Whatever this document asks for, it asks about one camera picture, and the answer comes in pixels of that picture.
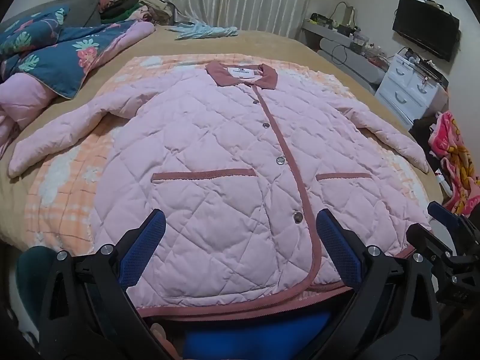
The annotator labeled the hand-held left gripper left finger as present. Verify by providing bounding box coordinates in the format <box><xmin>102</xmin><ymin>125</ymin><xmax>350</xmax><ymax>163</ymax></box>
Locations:
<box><xmin>39</xmin><ymin>209</ymin><xmax>167</xmax><ymax>360</ymax></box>

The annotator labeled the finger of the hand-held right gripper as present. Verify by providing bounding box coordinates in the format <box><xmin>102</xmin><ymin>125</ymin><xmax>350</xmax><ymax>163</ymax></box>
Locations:
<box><xmin>406</xmin><ymin>223</ymin><xmax>456</xmax><ymax>261</ymax></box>
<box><xmin>427</xmin><ymin>200</ymin><xmax>480</xmax><ymax>246</ymax></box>

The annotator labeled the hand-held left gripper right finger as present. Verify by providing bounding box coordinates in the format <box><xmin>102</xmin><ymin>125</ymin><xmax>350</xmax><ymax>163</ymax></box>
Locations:
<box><xmin>316</xmin><ymin>208</ymin><xmax>441</xmax><ymax>360</ymax></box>

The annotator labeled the pink quilted jacket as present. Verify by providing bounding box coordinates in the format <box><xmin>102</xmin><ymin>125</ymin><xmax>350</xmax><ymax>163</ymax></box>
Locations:
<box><xmin>8</xmin><ymin>60</ymin><xmax>432</xmax><ymax>317</ymax></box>

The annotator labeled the pile of clothes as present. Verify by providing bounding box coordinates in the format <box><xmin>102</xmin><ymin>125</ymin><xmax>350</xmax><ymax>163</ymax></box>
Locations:
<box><xmin>97</xmin><ymin>0</ymin><xmax>177</xmax><ymax>25</ymax></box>

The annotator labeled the pink printed towel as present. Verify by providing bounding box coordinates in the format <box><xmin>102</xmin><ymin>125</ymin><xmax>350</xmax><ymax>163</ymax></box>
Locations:
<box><xmin>427</xmin><ymin>110</ymin><xmax>480</xmax><ymax>216</ymax></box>

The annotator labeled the orange checked blanket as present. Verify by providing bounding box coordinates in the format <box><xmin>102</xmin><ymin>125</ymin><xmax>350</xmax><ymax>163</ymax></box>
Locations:
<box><xmin>24</xmin><ymin>54</ymin><xmax>432</xmax><ymax>259</ymax></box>

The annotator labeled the bright blue cloth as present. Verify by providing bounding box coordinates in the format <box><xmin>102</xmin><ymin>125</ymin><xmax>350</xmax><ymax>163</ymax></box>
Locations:
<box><xmin>184</xmin><ymin>307</ymin><xmax>338</xmax><ymax>360</ymax></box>

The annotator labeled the dark teal cloth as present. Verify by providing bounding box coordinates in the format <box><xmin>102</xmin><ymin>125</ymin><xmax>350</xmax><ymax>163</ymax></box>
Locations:
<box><xmin>17</xmin><ymin>247</ymin><xmax>58</xmax><ymax>331</ymax></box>

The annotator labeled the white drawer cabinet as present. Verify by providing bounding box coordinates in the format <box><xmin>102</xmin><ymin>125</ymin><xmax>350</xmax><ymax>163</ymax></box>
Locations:
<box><xmin>375</xmin><ymin>52</ymin><xmax>449</xmax><ymax>130</ymax></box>

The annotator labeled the clutter of small toiletries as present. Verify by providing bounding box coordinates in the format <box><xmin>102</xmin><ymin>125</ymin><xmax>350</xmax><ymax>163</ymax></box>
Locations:
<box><xmin>310</xmin><ymin>12</ymin><xmax>391</xmax><ymax>69</ymax></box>

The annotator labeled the grey dressing table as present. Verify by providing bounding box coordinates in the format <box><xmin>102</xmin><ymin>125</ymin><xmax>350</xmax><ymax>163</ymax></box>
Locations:
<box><xmin>302</xmin><ymin>19</ymin><xmax>387</xmax><ymax>94</ymax></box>

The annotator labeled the blue floral pink-lined duvet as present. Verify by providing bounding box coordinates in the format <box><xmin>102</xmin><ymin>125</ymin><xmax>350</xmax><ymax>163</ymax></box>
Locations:
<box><xmin>0</xmin><ymin>19</ymin><xmax>156</xmax><ymax>158</ymax></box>

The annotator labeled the bed with tan sheet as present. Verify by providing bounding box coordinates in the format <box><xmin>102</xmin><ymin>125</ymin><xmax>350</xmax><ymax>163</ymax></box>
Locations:
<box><xmin>0</xmin><ymin>22</ymin><xmax>449</xmax><ymax>259</ymax></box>

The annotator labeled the arched table mirror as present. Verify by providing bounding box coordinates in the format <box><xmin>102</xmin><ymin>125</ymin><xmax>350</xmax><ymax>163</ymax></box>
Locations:
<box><xmin>330</xmin><ymin>2</ymin><xmax>357</xmax><ymax>28</ymax></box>

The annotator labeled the light blue garment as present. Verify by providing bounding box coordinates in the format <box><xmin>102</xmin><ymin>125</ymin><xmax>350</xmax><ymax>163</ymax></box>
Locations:
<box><xmin>167</xmin><ymin>22</ymin><xmax>239</xmax><ymax>41</ymax></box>

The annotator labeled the blue floral pillow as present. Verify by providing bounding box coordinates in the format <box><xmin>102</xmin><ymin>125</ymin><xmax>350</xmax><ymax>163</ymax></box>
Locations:
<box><xmin>0</xmin><ymin>5</ymin><xmax>72</xmax><ymax>62</ymax></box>

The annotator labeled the grey padded headboard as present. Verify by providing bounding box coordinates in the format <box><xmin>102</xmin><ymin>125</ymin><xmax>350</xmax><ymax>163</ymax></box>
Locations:
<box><xmin>0</xmin><ymin>0</ymin><xmax>102</xmax><ymax>27</ymax></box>

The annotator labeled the white striped curtain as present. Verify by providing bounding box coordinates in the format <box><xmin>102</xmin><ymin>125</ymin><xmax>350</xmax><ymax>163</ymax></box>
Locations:
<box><xmin>155</xmin><ymin>0</ymin><xmax>317</xmax><ymax>42</ymax></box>

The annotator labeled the black wall television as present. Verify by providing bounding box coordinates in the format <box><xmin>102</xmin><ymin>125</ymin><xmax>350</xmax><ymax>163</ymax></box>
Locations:
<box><xmin>392</xmin><ymin>0</ymin><xmax>460</xmax><ymax>62</ymax></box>

